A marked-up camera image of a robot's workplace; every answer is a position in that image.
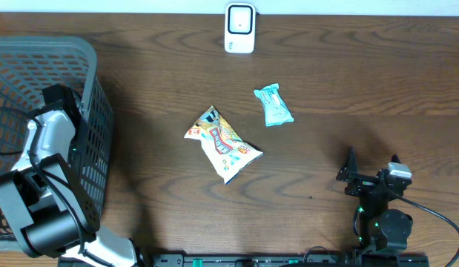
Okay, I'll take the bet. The teal wet wipes pack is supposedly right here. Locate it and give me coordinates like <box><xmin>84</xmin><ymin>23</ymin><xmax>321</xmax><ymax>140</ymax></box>
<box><xmin>254</xmin><ymin>83</ymin><xmax>294</xmax><ymax>127</ymax></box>

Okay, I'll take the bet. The yellow snack chip bag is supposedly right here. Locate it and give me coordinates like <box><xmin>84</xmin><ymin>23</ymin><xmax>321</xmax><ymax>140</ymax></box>
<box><xmin>184</xmin><ymin>105</ymin><xmax>263</xmax><ymax>185</ymax></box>

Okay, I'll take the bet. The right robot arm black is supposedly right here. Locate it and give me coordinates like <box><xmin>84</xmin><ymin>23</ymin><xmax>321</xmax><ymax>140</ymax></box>
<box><xmin>336</xmin><ymin>147</ymin><xmax>413</xmax><ymax>254</ymax></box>

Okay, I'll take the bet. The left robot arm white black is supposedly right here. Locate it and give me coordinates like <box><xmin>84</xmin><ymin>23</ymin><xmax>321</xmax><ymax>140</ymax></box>
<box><xmin>0</xmin><ymin>84</ymin><xmax>150</xmax><ymax>266</ymax></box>

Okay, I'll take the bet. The white black barcode scanner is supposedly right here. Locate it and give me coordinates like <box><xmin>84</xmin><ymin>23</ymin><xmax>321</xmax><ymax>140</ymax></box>
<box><xmin>224</xmin><ymin>3</ymin><xmax>257</xmax><ymax>54</ymax></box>

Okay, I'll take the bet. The grey plastic shopping basket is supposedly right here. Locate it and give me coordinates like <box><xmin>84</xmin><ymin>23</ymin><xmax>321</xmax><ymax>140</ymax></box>
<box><xmin>0</xmin><ymin>36</ymin><xmax>115</xmax><ymax>253</ymax></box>

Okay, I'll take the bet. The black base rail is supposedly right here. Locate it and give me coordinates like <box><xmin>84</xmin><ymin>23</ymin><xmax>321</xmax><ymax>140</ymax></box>
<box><xmin>152</xmin><ymin>254</ymin><xmax>430</xmax><ymax>267</ymax></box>

